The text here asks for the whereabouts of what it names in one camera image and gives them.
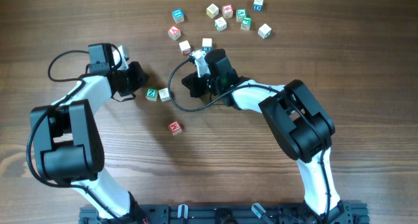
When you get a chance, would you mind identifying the green Z wooden block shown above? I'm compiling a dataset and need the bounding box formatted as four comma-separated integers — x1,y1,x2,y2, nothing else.
146,88,158,101

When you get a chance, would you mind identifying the plain block yellow side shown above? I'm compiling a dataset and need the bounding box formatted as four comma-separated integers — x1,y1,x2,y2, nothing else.
158,88,170,102

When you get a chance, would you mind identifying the red M wooden block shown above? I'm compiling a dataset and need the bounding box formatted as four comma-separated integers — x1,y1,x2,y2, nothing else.
168,121,182,135

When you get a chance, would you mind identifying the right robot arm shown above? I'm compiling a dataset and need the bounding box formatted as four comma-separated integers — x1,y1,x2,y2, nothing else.
182,49,340,222

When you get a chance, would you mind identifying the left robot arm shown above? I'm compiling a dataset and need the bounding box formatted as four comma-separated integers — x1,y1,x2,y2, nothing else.
26,43,150,223

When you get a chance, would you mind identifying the plain block blue side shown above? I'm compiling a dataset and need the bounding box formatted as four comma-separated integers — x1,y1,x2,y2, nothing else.
202,38,212,52

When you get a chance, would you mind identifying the plain block red side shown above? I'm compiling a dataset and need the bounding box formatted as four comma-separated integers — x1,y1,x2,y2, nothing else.
179,40,191,56

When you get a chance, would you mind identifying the green F wooden block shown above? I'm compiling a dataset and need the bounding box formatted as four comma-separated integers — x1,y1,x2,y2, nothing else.
240,17,252,31

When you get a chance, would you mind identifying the plain block far right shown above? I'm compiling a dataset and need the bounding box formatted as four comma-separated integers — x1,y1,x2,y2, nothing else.
258,24,272,39

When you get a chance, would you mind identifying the red A wooden block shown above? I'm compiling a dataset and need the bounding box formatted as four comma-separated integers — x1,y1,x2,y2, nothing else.
168,25,181,40

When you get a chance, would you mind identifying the green V wooden block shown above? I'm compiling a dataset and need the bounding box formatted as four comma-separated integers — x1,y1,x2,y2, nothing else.
236,8,247,23

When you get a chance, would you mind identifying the yellow-top wooden block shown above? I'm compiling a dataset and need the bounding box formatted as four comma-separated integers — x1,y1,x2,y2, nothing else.
206,3,219,19

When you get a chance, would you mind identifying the red 9 wooden block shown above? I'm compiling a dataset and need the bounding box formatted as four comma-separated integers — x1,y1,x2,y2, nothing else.
222,5,234,19

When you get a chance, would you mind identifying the blue-top wooden block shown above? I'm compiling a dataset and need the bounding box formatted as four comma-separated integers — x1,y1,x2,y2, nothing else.
172,8,185,24

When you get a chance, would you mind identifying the block blue C side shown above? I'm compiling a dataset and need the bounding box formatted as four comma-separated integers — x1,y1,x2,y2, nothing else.
253,0,264,11

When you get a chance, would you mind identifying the left camera cable black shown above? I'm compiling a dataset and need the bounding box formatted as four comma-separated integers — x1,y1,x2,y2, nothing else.
25,50,121,224

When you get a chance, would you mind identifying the camera cable black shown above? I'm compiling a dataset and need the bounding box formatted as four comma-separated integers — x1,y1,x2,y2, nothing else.
25,50,121,224
167,59,332,218

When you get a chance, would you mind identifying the right camera cable black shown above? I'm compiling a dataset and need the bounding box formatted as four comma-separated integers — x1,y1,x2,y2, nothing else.
167,59,332,218

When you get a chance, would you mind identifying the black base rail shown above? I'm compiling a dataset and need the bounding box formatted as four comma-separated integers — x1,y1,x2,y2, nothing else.
78,202,370,224

